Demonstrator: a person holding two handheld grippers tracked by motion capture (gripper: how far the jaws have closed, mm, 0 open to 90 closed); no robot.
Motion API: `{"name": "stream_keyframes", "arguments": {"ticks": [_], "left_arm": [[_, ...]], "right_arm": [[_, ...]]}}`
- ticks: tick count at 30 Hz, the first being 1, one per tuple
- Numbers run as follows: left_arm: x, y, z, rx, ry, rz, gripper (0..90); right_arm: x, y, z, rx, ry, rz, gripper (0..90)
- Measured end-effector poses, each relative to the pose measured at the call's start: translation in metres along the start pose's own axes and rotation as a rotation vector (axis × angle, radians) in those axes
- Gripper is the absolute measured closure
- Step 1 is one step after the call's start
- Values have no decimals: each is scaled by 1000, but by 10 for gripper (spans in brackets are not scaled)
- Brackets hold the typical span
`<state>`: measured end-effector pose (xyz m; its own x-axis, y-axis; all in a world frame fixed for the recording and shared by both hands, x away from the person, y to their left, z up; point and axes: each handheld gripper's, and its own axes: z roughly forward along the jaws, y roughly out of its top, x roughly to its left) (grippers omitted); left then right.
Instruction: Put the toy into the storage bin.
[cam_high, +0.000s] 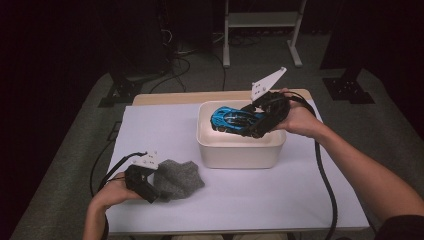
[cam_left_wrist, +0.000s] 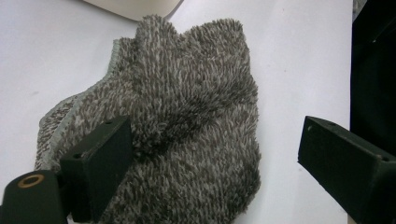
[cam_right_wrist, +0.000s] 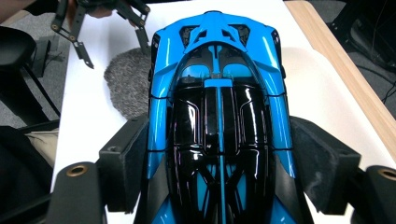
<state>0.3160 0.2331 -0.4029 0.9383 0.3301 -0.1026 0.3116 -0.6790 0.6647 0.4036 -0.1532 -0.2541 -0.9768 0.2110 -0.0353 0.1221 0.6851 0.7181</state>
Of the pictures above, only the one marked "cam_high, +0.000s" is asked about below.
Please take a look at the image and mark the thin black floor cable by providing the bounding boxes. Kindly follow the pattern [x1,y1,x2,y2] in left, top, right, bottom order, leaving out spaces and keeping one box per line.
[211,49,228,92]

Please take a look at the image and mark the black stand base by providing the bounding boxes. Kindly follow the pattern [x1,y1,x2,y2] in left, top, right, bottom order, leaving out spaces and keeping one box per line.
[98,71,144,108]
[321,68,376,105]

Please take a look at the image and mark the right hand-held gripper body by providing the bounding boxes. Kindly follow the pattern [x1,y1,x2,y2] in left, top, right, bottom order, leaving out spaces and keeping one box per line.
[250,66,291,132]

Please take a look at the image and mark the black floor cable loop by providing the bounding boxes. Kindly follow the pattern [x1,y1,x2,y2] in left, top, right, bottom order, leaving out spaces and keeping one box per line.
[148,56,193,95]

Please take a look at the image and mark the black cable beside table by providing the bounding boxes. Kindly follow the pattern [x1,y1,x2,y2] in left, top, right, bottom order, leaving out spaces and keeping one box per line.
[89,139,116,198]

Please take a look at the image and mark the left hand-held gripper cable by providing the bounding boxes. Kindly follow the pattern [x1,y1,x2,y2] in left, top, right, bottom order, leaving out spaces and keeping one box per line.
[98,151,148,240]

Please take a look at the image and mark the white plastic bin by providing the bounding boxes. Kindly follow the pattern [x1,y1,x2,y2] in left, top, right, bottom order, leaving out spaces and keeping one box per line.
[196,99,287,170]

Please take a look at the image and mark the right hand-held gripper cable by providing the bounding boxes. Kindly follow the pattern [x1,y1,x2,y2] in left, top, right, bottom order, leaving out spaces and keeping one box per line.
[287,91,338,240]

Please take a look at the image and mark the white metal stand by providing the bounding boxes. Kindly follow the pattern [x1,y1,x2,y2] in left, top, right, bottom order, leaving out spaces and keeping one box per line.
[222,0,308,69]

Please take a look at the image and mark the hand-held gripper cable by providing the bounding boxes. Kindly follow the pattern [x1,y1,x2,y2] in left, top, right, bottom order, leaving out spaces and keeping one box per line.
[287,91,338,240]
[98,151,148,240]

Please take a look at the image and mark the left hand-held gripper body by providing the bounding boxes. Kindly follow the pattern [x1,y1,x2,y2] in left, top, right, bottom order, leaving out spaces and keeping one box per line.
[124,151,160,193]

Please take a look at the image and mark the grey fluffy cloth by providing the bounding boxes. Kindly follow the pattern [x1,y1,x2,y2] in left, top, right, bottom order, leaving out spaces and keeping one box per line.
[152,159,206,202]

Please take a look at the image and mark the person's left hand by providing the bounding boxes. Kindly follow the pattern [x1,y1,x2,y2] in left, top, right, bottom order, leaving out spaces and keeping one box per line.
[89,171,145,212]

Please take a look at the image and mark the person's right hand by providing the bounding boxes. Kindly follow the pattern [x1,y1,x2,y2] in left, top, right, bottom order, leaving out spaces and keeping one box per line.
[275,87,325,138]

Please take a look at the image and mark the blue and black toy car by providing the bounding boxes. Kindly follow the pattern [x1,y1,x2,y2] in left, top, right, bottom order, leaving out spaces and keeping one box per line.
[209,105,267,136]

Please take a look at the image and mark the person's dark shirt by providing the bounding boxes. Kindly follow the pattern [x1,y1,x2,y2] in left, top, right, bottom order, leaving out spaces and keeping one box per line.
[374,214,424,240]

